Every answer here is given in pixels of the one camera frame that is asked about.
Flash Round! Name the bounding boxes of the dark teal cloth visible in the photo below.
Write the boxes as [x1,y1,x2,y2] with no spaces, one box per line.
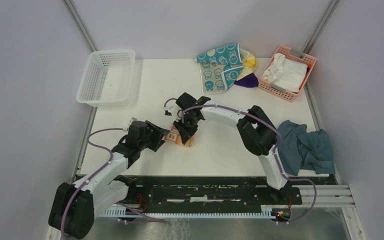
[277,120,336,176]

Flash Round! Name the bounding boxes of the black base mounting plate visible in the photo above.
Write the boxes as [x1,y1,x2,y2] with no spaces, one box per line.
[73,174,340,215]

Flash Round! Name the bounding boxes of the teal bunny pattern towel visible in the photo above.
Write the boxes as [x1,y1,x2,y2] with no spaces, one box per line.
[195,42,250,95]

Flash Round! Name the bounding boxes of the white toothed cable rail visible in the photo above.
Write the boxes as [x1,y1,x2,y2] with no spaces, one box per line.
[99,205,276,220]

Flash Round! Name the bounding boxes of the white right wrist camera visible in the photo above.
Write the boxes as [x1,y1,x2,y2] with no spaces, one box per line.
[163,99,178,116]

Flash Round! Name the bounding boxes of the yellow cloth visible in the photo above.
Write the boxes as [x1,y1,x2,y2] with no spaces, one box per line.
[237,53,259,81]

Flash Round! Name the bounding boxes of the pink plastic basket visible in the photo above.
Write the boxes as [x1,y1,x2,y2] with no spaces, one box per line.
[258,45,317,103]

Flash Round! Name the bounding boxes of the cream rabbit text towel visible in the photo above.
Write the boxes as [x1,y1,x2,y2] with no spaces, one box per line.
[163,125,195,147]

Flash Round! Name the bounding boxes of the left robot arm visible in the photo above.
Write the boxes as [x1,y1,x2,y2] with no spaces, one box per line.
[48,120,170,240]

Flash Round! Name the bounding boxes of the white plastic basket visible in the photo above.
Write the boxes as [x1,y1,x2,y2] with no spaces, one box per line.
[76,49,136,108]

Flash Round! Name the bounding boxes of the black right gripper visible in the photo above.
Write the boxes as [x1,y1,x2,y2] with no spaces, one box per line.
[172,115,200,144]

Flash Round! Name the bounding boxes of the purple cloth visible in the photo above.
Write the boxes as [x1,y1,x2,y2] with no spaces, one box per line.
[234,73,259,88]

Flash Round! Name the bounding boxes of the white cloth in basket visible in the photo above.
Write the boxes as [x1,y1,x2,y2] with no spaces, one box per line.
[262,53,308,93]

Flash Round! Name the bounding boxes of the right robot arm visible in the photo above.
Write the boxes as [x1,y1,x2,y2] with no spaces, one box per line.
[173,92,291,204]

